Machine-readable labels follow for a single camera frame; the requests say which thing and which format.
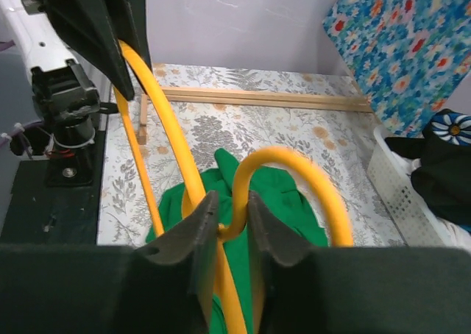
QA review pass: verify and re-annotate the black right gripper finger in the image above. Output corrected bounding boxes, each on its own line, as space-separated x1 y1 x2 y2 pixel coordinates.
247 193 470 333
125 0 152 69
41 0 135 101
1 191 219 333

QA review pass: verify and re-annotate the bright green t-shirt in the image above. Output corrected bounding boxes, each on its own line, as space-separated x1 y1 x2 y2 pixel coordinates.
145 148 330 334

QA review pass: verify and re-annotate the yellow hanger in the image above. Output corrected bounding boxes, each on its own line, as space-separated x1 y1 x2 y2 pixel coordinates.
119 41 354 333

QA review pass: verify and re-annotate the black t-shirt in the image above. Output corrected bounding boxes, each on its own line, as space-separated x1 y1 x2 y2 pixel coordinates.
385 109 470 232

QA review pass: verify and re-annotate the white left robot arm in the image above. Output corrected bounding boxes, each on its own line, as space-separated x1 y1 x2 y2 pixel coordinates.
1 0 149 174

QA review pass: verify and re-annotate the left wooden clothes rack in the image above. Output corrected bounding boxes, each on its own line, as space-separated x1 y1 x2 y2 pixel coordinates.
138 85 372 146

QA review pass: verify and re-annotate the white perforated plastic basket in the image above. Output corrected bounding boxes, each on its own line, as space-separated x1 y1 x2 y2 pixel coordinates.
367 126 470 251

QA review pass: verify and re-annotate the floral patterned table mat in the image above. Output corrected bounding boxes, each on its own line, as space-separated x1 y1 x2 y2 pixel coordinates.
97 64 403 246

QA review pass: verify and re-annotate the blue floral garment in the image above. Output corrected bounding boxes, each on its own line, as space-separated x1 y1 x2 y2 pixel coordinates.
323 0 470 138

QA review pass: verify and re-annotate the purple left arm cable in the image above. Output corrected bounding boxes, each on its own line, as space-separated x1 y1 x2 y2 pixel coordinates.
0 41 49 158

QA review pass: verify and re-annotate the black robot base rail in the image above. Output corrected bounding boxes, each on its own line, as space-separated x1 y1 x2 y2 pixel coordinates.
1 103 118 244

